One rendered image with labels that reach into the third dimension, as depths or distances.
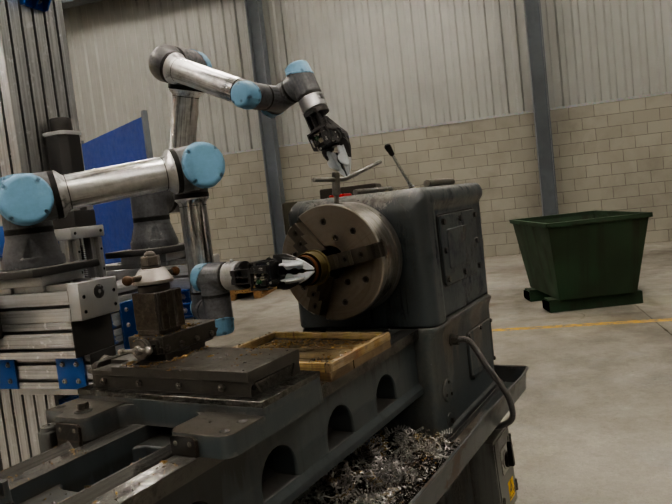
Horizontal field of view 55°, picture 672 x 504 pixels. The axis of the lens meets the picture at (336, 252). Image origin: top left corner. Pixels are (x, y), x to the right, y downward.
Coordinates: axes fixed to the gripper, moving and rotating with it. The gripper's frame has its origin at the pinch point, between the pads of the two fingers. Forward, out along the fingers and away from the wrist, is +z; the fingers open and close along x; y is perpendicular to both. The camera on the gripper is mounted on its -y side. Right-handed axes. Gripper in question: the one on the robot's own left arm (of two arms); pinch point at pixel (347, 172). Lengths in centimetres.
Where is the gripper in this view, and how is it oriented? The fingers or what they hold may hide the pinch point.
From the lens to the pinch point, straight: 190.0
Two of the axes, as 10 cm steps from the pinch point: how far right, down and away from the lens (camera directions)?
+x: 7.7, -4.0, -4.9
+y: -4.9, 1.2, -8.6
